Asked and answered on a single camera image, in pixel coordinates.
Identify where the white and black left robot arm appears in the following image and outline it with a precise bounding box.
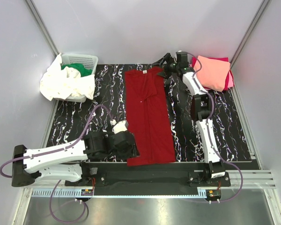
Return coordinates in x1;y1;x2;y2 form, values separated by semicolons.
11;131;140;187

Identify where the corner aluminium post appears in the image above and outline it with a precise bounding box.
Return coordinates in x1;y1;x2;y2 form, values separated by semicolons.
230;0;272;68
24;0;59;56

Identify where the left orange connector board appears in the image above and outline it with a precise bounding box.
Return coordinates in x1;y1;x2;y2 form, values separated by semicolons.
81;189;94;196

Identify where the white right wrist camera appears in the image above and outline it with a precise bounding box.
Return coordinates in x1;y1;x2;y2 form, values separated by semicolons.
176;51;189;68

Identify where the white plastic laundry basket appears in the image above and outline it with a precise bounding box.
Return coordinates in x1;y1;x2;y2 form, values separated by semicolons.
61;53;98;103

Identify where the right orange connector board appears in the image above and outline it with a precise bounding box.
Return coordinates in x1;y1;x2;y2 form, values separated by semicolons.
208;190;222;198

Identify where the folded crimson t shirt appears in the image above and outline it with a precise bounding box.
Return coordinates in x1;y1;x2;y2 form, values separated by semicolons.
190;56;229;67

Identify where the green t shirt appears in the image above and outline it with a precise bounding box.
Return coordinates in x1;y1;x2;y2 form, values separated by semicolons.
61;63;93;77

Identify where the orange connector board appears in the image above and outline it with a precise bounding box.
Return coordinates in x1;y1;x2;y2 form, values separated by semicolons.
208;190;222;198
81;189;94;196

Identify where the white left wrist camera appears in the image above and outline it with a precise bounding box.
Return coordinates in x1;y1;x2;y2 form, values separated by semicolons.
110;119;128;134

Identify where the left corner aluminium post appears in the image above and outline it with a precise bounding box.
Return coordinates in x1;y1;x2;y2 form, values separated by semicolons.
24;0;59;56

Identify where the white t shirt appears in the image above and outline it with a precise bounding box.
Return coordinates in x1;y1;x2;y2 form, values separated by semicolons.
39;53;94;101

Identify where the folded salmon t shirt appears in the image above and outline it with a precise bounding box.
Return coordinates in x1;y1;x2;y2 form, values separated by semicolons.
192;56;234;92

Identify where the dark red t shirt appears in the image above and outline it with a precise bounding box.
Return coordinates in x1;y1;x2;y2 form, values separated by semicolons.
125;67;176;166

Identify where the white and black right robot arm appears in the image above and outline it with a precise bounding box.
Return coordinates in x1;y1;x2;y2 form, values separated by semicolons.
152;51;226;187

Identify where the folded pink t shirt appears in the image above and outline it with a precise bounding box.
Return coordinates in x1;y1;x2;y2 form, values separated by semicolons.
199;61;234;92

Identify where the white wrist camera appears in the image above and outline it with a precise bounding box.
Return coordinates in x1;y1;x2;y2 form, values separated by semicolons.
110;119;128;134
176;51;189;68

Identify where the right corner aluminium post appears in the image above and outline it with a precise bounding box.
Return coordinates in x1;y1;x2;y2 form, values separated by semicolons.
230;0;272;68

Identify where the white slotted cable duct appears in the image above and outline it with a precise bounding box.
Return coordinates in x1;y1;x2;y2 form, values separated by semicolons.
31;187;207;199

